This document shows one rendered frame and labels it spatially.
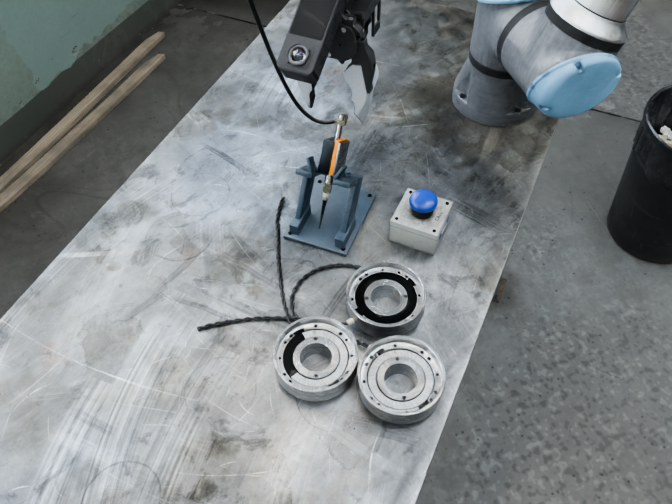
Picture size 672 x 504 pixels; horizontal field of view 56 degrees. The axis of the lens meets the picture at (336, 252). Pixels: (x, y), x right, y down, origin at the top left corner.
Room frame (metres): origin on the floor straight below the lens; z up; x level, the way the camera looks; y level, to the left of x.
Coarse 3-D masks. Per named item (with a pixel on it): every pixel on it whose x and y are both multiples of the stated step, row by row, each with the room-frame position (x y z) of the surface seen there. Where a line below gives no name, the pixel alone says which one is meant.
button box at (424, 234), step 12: (408, 192) 0.63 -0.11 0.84; (408, 204) 0.61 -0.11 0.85; (444, 204) 0.61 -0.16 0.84; (396, 216) 0.59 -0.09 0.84; (408, 216) 0.59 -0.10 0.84; (420, 216) 0.58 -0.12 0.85; (432, 216) 0.58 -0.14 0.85; (444, 216) 0.58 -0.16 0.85; (396, 228) 0.58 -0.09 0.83; (408, 228) 0.57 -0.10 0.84; (420, 228) 0.56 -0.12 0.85; (432, 228) 0.56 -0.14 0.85; (444, 228) 0.58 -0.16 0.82; (396, 240) 0.57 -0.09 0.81; (408, 240) 0.57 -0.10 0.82; (420, 240) 0.56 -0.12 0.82; (432, 240) 0.55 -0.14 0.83; (432, 252) 0.55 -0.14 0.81
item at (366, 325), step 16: (368, 272) 0.50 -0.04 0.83; (416, 272) 0.49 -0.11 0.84; (352, 288) 0.48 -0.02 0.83; (368, 288) 0.48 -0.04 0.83; (384, 288) 0.48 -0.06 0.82; (400, 288) 0.47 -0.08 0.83; (416, 288) 0.47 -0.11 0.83; (352, 304) 0.45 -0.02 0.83; (368, 304) 0.45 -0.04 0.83; (400, 304) 0.45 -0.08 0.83; (416, 304) 0.45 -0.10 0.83; (368, 320) 0.42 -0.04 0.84; (416, 320) 0.42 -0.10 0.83; (384, 336) 0.41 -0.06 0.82
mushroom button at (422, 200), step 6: (414, 192) 0.61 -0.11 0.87; (420, 192) 0.60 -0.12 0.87; (426, 192) 0.60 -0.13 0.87; (432, 192) 0.61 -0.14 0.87; (414, 198) 0.59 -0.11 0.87; (420, 198) 0.59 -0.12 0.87; (426, 198) 0.59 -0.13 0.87; (432, 198) 0.59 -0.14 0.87; (414, 204) 0.58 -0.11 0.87; (420, 204) 0.58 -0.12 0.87; (426, 204) 0.58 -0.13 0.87; (432, 204) 0.58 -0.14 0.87; (420, 210) 0.58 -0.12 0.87; (426, 210) 0.58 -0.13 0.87; (432, 210) 0.58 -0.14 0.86
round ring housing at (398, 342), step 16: (400, 336) 0.39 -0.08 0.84; (368, 352) 0.38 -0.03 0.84; (384, 352) 0.38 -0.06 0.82; (416, 352) 0.38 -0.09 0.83; (432, 352) 0.37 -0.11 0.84; (368, 368) 0.36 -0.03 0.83; (384, 368) 0.36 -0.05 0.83; (400, 368) 0.36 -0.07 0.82; (416, 368) 0.36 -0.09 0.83; (432, 368) 0.36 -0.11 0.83; (384, 384) 0.34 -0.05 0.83; (416, 384) 0.33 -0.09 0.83; (368, 400) 0.31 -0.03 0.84; (400, 400) 0.32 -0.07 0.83; (432, 400) 0.32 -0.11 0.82; (384, 416) 0.30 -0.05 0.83; (400, 416) 0.29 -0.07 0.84; (416, 416) 0.29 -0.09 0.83
